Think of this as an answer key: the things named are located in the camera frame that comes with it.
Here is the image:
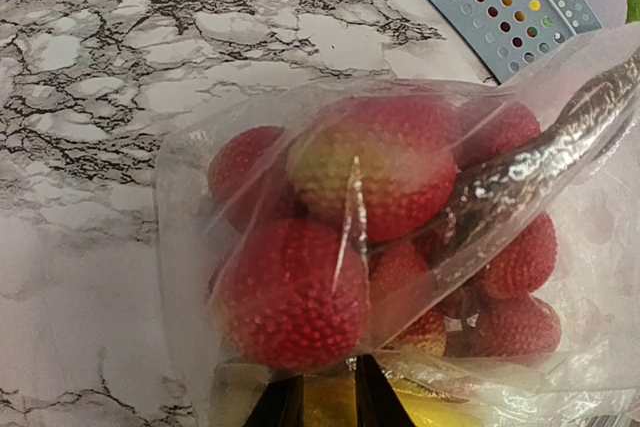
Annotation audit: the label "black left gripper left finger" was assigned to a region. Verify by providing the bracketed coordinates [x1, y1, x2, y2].
[244, 376, 304, 427]

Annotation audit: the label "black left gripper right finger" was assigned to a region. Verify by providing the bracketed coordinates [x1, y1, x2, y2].
[355, 355, 415, 427]

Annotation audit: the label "red fake grape bunch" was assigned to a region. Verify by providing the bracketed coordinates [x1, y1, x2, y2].
[207, 95, 561, 372]

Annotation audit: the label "clear zip top bag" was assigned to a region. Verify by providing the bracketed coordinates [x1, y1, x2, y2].
[156, 23, 639, 426]

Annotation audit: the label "small yellow fake corn cob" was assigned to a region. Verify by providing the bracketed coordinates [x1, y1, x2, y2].
[302, 372, 484, 427]

